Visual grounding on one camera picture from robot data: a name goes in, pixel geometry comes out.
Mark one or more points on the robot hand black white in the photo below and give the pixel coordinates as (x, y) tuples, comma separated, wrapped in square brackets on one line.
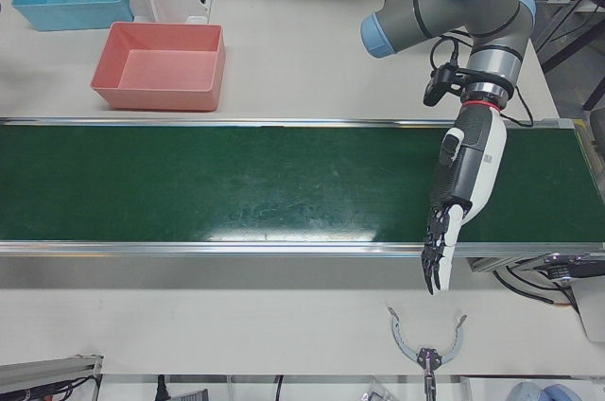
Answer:
[(472, 164)]

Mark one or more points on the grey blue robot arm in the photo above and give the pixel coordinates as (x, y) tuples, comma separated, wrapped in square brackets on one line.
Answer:
[(472, 8)]

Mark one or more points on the pink plastic box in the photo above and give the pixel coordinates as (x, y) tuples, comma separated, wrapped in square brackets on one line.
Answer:
[(160, 74)]

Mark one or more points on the black connector device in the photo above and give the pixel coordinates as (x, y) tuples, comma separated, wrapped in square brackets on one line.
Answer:
[(567, 268)]

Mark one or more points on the light grey flat device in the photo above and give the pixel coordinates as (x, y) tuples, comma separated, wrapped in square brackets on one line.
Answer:
[(591, 311)]

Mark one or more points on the blue curved tong tool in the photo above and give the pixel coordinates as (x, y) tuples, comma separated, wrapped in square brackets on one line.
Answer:
[(427, 357)]

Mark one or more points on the pale blue headphones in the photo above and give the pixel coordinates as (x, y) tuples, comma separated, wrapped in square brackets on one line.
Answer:
[(534, 394)]

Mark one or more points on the clear bag with black parts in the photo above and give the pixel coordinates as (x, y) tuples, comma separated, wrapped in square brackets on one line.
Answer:
[(378, 391)]

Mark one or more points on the grey ribbed metal case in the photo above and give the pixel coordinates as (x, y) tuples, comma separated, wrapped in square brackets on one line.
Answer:
[(198, 396)]

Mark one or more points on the horizontal aluminium profile beam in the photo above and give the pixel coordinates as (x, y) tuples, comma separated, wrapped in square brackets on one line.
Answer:
[(47, 365)]

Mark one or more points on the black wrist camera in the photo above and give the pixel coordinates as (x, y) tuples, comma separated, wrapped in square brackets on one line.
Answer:
[(435, 89)]

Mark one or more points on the green conveyor with aluminium frame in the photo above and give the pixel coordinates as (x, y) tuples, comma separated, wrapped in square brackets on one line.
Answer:
[(236, 174)]

